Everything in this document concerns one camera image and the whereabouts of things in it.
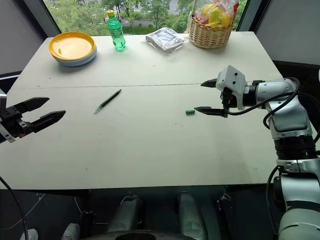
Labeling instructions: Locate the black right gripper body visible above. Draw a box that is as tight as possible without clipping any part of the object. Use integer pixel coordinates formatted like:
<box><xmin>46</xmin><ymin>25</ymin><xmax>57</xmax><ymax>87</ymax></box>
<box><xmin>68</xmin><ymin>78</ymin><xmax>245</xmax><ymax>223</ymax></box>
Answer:
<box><xmin>219</xmin><ymin>86</ymin><xmax>238</xmax><ymax>111</ymax></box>

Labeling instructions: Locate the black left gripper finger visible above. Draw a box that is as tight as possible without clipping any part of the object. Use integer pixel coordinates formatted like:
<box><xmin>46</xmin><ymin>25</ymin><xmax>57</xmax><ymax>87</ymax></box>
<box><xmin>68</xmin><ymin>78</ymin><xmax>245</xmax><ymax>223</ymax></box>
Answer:
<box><xmin>30</xmin><ymin>109</ymin><xmax>67</xmax><ymax>134</ymax></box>
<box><xmin>15</xmin><ymin>97</ymin><xmax>50</xmax><ymax>114</ymax></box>

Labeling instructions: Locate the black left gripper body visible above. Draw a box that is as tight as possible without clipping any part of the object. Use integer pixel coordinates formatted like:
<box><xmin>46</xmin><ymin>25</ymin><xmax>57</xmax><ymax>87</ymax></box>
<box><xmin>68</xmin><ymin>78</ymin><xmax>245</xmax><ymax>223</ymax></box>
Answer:
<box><xmin>0</xmin><ymin>105</ymin><xmax>35</xmax><ymax>139</ymax></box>

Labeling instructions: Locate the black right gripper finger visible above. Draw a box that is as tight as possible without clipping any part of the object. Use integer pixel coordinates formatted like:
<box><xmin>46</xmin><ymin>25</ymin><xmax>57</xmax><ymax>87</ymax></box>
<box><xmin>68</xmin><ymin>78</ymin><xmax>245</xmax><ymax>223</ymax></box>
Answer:
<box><xmin>193</xmin><ymin>106</ymin><xmax>229</xmax><ymax>119</ymax></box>
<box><xmin>200</xmin><ymin>77</ymin><xmax>219</xmax><ymax>89</ymax></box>

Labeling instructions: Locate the dark green uncapped pen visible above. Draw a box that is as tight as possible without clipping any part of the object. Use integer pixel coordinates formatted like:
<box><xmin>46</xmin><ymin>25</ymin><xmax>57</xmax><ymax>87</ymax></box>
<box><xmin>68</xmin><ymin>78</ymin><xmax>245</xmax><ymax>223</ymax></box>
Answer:
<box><xmin>93</xmin><ymin>88</ymin><xmax>123</xmax><ymax>115</ymax></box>

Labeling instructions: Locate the wicker basket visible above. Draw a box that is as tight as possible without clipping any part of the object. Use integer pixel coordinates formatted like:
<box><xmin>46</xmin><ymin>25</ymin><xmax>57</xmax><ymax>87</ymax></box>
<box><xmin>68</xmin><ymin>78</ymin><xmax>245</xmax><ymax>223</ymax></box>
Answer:
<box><xmin>188</xmin><ymin>14</ymin><xmax>235</xmax><ymax>50</ymax></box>

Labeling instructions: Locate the silver foil packet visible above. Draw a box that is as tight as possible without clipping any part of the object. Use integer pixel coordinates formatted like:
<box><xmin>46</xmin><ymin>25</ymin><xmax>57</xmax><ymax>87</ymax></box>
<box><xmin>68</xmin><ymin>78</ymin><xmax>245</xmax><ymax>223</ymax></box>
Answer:
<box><xmin>140</xmin><ymin>27</ymin><xmax>189</xmax><ymax>56</ymax></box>

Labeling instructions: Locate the light blue plate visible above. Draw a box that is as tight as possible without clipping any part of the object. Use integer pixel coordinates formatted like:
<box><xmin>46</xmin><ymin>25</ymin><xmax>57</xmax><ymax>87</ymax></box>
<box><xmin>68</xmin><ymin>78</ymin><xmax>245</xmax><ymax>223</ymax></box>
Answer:
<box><xmin>53</xmin><ymin>46</ymin><xmax>98</xmax><ymax>68</ymax></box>

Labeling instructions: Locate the yellow plate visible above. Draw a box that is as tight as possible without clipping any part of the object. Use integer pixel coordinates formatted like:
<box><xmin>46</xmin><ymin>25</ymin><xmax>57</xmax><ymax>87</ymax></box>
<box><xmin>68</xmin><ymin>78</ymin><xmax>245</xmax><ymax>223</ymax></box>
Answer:
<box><xmin>48</xmin><ymin>31</ymin><xmax>97</xmax><ymax>62</ymax></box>

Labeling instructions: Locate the clear bag of fruit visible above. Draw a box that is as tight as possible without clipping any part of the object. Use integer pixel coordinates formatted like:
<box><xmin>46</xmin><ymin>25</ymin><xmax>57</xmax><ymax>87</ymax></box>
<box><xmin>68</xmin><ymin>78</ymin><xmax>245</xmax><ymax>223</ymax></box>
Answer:
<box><xmin>193</xmin><ymin>0</ymin><xmax>240</xmax><ymax>28</ymax></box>

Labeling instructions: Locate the green plastic soda bottle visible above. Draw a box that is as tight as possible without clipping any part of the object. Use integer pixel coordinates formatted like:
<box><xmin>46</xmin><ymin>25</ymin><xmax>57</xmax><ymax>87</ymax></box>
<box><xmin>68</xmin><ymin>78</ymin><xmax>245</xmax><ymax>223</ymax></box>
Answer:
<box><xmin>106</xmin><ymin>9</ymin><xmax>126</xmax><ymax>52</ymax></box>

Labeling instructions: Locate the grey shoe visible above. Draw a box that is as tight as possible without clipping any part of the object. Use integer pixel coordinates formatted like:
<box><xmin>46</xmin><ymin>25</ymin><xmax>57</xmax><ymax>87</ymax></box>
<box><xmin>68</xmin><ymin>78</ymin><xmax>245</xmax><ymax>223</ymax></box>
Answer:
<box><xmin>60</xmin><ymin>222</ymin><xmax>81</xmax><ymax>240</ymax></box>
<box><xmin>19</xmin><ymin>227</ymin><xmax>39</xmax><ymax>240</ymax></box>

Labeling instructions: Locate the dark round base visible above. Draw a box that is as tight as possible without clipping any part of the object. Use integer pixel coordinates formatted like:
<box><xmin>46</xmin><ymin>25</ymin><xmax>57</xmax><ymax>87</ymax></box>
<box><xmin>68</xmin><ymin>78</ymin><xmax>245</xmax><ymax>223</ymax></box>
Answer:
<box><xmin>79</xmin><ymin>224</ymin><xmax>202</xmax><ymax>240</ymax></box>

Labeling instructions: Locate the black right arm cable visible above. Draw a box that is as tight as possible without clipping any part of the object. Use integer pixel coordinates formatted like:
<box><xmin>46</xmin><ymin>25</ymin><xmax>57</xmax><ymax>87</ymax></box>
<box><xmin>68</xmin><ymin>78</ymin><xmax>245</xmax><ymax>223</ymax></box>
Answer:
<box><xmin>222</xmin><ymin>77</ymin><xmax>320</xmax><ymax>236</ymax></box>

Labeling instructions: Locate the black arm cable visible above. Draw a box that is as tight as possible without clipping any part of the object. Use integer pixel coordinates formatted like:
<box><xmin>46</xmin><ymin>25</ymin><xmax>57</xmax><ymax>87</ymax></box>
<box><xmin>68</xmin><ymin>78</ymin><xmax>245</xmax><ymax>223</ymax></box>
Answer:
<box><xmin>0</xmin><ymin>175</ymin><xmax>26</xmax><ymax>240</ymax></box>
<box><xmin>222</xmin><ymin>77</ymin><xmax>320</xmax><ymax>236</ymax></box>

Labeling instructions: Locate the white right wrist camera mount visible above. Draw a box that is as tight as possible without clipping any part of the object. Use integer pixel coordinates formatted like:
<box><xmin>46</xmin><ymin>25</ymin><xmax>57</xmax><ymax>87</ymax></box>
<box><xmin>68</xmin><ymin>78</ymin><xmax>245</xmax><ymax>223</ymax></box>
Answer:
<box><xmin>215</xmin><ymin>65</ymin><xmax>248</xmax><ymax>111</ymax></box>

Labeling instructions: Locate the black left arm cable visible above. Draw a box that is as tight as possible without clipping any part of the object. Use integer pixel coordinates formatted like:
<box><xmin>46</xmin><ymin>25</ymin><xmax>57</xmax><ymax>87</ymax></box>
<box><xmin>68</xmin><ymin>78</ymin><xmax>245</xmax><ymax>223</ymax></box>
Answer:
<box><xmin>0</xmin><ymin>175</ymin><xmax>26</xmax><ymax>240</ymax></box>

